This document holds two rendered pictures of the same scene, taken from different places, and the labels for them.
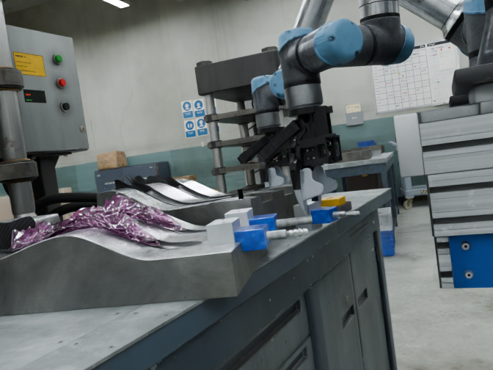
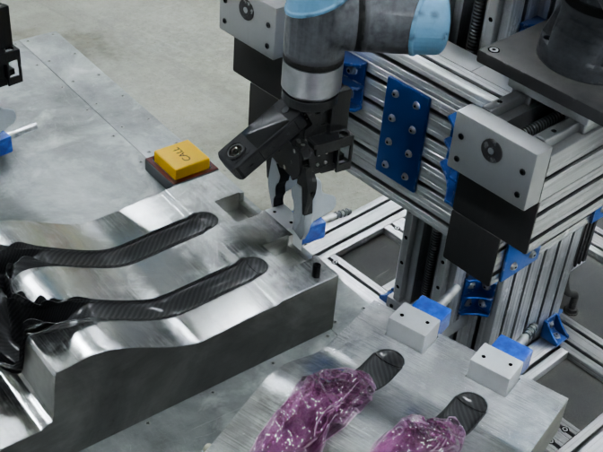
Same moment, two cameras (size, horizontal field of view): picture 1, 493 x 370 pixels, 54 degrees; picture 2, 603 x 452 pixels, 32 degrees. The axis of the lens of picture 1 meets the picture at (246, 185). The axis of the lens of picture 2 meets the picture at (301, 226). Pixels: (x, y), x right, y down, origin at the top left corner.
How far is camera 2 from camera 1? 132 cm
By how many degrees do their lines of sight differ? 71
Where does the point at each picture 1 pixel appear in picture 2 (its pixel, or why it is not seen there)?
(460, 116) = (567, 136)
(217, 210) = (290, 306)
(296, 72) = (336, 51)
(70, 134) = not seen: outside the picture
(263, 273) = not seen: hidden behind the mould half
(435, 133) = (557, 162)
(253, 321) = not seen: hidden behind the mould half
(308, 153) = (318, 158)
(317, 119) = (336, 108)
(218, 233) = (513, 379)
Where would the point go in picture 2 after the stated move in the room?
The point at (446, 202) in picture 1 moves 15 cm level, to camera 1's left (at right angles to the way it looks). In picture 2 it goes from (543, 221) to (514, 283)
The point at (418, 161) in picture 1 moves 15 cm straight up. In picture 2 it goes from (539, 192) to (564, 92)
